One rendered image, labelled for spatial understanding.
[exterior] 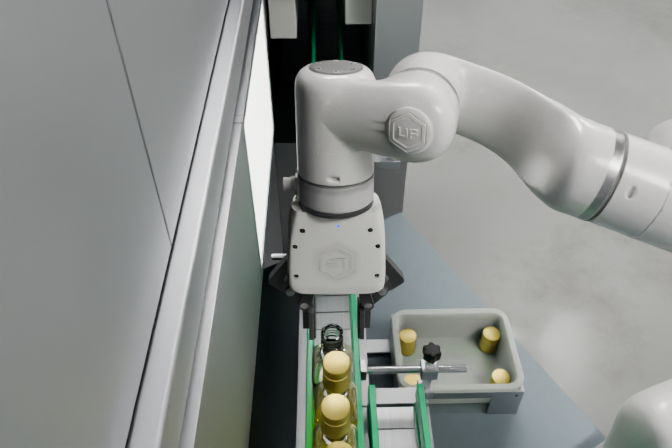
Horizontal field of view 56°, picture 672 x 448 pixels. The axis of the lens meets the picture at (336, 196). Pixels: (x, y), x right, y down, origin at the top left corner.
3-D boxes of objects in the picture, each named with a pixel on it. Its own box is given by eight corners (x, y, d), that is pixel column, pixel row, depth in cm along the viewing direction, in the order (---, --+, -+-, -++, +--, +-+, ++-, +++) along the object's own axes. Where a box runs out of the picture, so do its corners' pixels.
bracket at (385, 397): (368, 405, 110) (369, 384, 105) (422, 404, 110) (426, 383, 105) (369, 425, 107) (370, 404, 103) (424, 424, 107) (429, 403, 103)
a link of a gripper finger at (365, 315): (358, 291, 67) (357, 341, 70) (388, 291, 67) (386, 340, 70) (357, 274, 70) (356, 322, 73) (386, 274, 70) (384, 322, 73)
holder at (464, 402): (361, 337, 128) (362, 314, 123) (497, 335, 128) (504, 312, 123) (366, 417, 115) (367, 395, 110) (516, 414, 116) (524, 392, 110)
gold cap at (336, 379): (322, 369, 81) (321, 349, 78) (350, 368, 81) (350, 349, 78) (322, 394, 78) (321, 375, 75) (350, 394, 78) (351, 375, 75)
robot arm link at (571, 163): (584, 238, 54) (355, 154, 56) (571, 174, 65) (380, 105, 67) (634, 154, 50) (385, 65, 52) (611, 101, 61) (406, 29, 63)
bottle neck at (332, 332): (321, 343, 87) (320, 322, 83) (342, 343, 87) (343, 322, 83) (321, 362, 84) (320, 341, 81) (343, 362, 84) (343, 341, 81)
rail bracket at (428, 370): (358, 385, 105) (360, 342, 97) (459, 383, 105) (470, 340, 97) (359, 401, 103) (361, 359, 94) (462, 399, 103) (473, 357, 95)
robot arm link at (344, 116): (465, 60, 58) (458, 93, 50) (455, 165, 63) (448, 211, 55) (306, 50, 61) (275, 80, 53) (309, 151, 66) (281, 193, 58)
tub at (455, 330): (387, 335, 128) (390, 308, 122) (498, 333, 128) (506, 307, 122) (395, 415, 115) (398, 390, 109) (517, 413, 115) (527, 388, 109)
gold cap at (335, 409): (320, 411, 77) (319, 392, 74) (349, 410, 77) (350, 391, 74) (320, 439, 74) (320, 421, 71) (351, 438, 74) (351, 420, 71)
